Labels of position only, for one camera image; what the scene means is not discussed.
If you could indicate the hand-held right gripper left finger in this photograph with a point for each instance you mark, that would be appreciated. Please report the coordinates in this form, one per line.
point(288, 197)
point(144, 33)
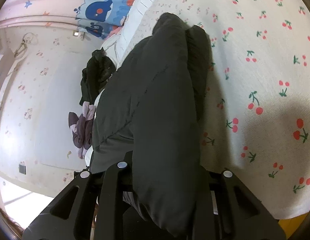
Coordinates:
point(112, 180)

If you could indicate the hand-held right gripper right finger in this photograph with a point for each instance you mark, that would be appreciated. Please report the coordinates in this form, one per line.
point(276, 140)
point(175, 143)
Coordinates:
point(226, 180)

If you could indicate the black puffer jacket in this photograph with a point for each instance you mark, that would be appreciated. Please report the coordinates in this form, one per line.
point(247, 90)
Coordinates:
point(165, 105)

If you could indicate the purple cloth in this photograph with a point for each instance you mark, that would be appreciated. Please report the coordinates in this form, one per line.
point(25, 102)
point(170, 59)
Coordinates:
point(81, 130)

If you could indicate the crumpled black coat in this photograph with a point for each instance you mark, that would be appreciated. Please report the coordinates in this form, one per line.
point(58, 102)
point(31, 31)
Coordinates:
point(95, 75)

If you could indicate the cherry print bed sheet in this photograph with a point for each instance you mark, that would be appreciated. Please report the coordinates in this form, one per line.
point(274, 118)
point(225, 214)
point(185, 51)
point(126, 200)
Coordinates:
point(257, 55)

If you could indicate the plain pink cloth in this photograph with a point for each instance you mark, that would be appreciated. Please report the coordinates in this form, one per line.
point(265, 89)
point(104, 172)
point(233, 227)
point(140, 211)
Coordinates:
point(116, 30)

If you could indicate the blue whale print curtain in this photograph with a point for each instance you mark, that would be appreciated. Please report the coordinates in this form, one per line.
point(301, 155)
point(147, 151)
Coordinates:
point(100, 7)

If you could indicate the white striped blanket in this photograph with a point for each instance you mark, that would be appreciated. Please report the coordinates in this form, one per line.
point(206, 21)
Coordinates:
point(142, 0)

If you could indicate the dark wall switch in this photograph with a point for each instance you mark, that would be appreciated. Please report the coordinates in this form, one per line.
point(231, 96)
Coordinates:
point(22, 169)

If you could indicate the white wall socket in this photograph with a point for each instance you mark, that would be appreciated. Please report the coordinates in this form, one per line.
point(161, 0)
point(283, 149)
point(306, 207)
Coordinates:
point(76, 33)

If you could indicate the wall hook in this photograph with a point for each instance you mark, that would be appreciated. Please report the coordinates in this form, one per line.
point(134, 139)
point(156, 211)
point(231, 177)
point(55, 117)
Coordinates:
point(28, 38)

